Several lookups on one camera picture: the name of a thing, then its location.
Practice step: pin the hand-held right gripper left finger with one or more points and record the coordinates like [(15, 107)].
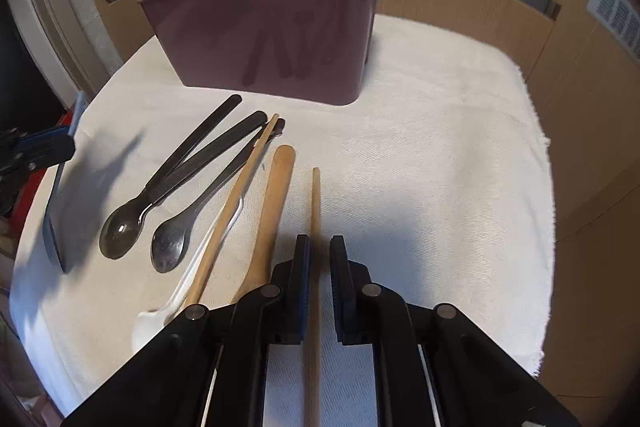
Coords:
[(302, 292)]

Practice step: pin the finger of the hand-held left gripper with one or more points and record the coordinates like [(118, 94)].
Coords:
[(47, 147)]

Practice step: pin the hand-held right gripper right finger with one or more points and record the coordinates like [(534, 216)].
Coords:
[(337, 292)]

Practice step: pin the wooden chopstick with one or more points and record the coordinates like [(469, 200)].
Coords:
[(235, 207), (315, 207)]

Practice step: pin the wooden spoon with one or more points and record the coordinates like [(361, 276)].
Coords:
[(275, 197)]

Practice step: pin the white plastic spoon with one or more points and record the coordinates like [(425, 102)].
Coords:
[(150, 327)]

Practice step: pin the purple plastic utensil holder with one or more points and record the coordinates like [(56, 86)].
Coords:
[(280, 32)]

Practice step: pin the red object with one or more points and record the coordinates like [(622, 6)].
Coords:
[(32, 197)]

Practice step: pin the white towel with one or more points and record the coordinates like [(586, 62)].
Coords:
[(425, 157)]

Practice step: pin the short grey vent grille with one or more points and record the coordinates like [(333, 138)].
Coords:
[(617, 9)]

